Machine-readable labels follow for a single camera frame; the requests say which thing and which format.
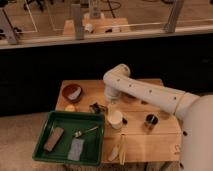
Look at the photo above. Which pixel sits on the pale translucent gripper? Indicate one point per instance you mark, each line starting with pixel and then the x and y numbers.
pixel 111 107

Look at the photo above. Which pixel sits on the black brush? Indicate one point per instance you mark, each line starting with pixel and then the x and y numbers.
pixel 97 108

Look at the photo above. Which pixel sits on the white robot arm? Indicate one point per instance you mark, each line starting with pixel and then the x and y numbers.
pixel 195 112

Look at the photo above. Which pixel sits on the white lidded cup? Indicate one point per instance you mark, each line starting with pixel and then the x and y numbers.
pixel 116 119

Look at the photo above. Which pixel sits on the wooden chopsticks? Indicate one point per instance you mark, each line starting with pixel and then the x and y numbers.
pixel 122 149

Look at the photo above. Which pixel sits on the small yellow round object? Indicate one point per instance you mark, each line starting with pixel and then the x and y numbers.
pixel 70 108

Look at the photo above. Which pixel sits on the metal spoon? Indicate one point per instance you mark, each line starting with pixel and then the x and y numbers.
pixel 79 133

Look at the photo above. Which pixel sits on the brown bowl with white cloth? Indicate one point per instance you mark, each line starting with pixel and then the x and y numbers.
pixel 72 93

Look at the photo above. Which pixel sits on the small metal tin cup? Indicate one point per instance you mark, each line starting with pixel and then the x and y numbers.
pixel 150 121

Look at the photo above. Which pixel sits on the green plastic tray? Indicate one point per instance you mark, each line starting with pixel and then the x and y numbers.
pixel 71 122

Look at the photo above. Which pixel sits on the pale spatula piece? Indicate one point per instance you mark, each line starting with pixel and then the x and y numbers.
pixel 113 154

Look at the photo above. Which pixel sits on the grey sponge cloth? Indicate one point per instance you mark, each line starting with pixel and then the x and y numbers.
pixel 76 149

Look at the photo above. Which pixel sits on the brown wooden block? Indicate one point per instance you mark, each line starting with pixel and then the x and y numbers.
pixel 53 138

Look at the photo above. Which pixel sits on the grey metal post right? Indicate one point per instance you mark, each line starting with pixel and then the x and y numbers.
pixel 170 26

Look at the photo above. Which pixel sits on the grey metal post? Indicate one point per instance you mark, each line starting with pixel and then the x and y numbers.
pixel 170 26
pixel 7 28
pixel 77 21

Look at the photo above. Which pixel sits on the grey metal post middle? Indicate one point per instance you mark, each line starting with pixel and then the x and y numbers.
pixel 77 21

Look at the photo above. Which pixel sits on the grey metal post left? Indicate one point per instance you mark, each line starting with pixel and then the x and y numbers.
pixel 7 28

